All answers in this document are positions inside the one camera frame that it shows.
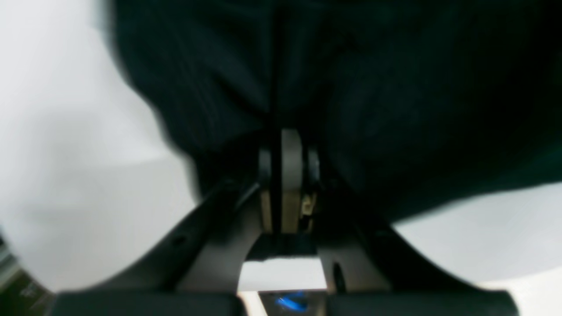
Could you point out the black graphic T-shirt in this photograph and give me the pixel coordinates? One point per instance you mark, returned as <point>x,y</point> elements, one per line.
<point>414,103</point>

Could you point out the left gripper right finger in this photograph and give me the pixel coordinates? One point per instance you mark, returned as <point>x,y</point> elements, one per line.
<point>370,270</point>

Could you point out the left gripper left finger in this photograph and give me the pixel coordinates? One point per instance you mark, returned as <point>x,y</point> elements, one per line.
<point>194,270</point>

